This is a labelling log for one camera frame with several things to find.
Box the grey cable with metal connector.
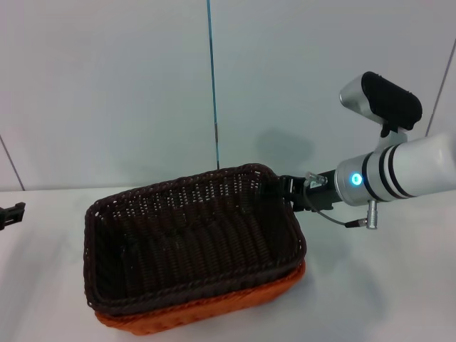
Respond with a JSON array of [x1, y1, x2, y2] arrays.
[[313, 199, 379, 231]]

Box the dark brown woven basket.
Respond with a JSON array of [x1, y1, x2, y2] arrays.
[[83, 162, 308, 318]]

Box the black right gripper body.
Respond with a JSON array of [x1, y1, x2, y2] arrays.
[[294, 170, 338, 214]]

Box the orange woven plastic basket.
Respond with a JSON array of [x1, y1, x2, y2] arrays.
[[93, 261, 306, 338]]

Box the clear cable plug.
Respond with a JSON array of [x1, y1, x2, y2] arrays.
[[304, 172, 328, 187]]

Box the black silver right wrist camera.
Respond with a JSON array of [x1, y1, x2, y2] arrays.
[[338, 71, 424, 140]]

